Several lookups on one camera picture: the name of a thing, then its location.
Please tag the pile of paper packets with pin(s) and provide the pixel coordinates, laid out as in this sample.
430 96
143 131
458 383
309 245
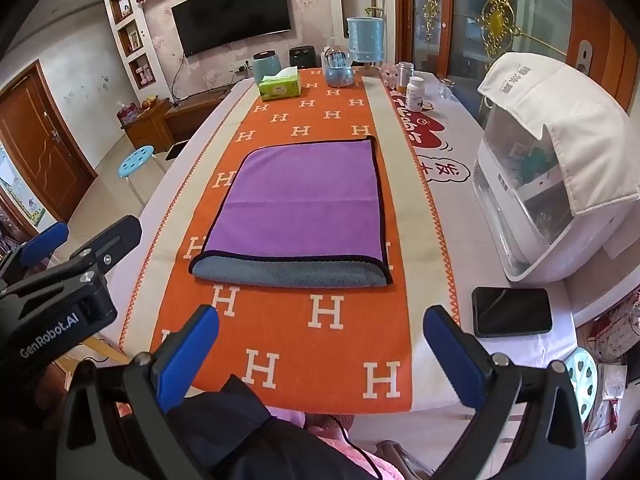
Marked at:
617 340

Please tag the black wall television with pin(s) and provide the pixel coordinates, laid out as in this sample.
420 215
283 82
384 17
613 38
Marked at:
230 12

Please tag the white wall shelf unit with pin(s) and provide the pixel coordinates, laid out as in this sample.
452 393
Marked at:
135 35

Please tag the white cloth cover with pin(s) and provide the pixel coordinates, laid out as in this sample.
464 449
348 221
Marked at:
575 125

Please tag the green tissue box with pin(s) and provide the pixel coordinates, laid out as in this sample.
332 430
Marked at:
279 85

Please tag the blue water dispenser bottle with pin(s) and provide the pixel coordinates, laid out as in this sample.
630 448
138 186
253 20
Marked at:
365 37

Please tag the person's dark jacket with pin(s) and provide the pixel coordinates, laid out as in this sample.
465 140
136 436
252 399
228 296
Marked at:
235 435

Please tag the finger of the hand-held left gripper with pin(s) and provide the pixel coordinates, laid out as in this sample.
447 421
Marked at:
45 244
112 242

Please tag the white pill bottle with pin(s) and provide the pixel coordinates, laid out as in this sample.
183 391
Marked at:
415 95

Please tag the brown wooden door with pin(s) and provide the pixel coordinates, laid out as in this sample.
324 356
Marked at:
42 145

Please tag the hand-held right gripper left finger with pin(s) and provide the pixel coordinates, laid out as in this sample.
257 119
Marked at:
187 360

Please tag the teal canister with black lid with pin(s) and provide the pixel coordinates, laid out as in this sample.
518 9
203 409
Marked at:
266 67

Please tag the colourful wall poster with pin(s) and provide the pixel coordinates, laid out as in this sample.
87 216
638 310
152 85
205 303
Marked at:
17 195

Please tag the glass door with gold ornaments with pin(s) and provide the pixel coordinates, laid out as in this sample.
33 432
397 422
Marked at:
470 20

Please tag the orange printed blanket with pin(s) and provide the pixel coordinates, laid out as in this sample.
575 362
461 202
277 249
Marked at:
300 345

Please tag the black smartphone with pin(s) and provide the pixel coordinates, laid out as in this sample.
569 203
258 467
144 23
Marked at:
511 311

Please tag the person's pink clothing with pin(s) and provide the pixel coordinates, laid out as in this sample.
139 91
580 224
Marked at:
325 427

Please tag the purple and grey towel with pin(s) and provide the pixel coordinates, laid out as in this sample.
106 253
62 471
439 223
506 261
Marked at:
300 195

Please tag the clear jar with lid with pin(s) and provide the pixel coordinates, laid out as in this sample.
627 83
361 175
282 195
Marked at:
406 72

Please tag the white countertop sterilizer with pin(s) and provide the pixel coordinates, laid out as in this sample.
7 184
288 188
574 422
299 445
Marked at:
505 195

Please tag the red gift box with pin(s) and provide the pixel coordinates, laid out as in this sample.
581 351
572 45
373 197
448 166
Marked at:
127 114

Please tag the clear drinking glass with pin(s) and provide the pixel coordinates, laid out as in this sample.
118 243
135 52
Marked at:
446 90

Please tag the pale green stool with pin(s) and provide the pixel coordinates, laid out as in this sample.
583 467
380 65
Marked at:
585 385

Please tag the pink figurine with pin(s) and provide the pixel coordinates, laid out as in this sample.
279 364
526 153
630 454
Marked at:
391 76

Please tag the wooden television cabinet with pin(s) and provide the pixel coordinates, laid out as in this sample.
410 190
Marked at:
160 120

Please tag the black small appliance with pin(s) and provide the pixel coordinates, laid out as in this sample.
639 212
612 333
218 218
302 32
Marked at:
302 57

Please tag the blue round stool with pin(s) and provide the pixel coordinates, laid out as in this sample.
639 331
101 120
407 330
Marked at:
136 160

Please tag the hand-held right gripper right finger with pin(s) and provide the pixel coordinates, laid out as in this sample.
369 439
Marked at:
452 360

